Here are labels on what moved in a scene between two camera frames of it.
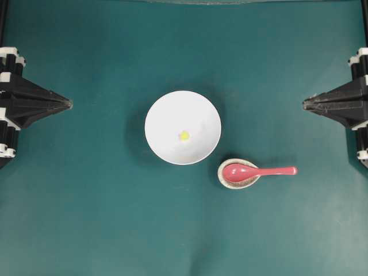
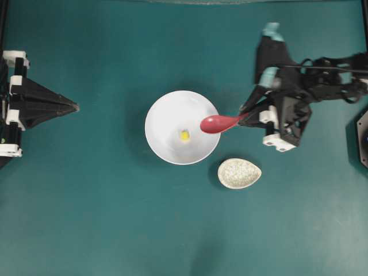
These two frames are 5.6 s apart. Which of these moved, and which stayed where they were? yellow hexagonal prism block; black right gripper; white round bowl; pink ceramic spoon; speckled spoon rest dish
Moved: pink ceramic spoon; black right gripper
Stayed: white round bowl; speckled spoon rest dish; yellow hexagonal prism block
